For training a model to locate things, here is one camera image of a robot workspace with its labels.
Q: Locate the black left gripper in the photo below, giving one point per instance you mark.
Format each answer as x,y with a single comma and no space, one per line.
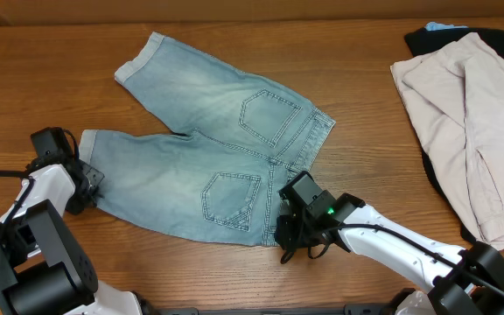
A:
88,183

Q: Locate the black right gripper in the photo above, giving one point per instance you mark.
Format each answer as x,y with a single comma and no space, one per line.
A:
284,227

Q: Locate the light blue denim shorts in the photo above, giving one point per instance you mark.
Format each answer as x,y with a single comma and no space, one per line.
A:
234,140

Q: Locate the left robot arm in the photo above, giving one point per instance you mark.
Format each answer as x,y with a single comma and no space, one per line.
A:
43,269

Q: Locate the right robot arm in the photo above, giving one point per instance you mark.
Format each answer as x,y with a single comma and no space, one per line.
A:
449,279

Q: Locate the beige folded garment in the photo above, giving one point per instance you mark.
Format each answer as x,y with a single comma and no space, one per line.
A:
455,101

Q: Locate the black folded garment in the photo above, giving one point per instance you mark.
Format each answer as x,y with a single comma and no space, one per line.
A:
423,41

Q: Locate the small blue cloth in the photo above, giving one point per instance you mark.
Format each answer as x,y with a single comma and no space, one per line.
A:
435,26

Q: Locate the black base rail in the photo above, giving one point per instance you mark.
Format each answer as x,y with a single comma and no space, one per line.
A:
278,310

